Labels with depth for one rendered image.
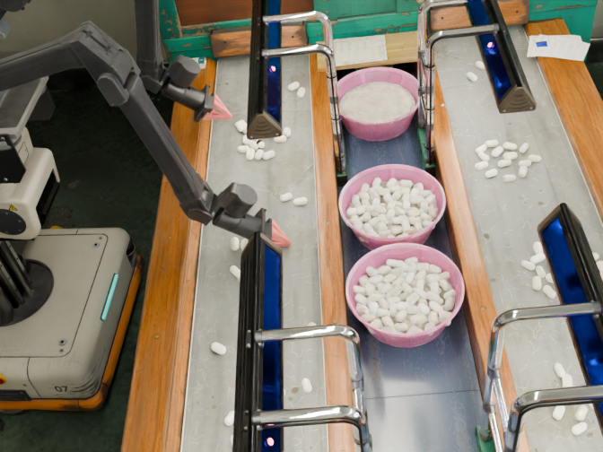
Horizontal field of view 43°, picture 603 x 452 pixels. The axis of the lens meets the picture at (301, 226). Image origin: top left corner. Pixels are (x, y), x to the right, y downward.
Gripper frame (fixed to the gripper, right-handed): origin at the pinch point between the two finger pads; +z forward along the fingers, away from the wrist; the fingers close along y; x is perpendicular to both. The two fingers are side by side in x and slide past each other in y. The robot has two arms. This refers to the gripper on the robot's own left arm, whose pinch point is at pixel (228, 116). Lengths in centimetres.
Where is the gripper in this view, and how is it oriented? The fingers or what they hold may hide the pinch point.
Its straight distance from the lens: 219.3
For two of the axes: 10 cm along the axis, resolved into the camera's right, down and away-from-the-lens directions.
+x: -5.6, 5.8, 5.9
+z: 8.3, 3.7, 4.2
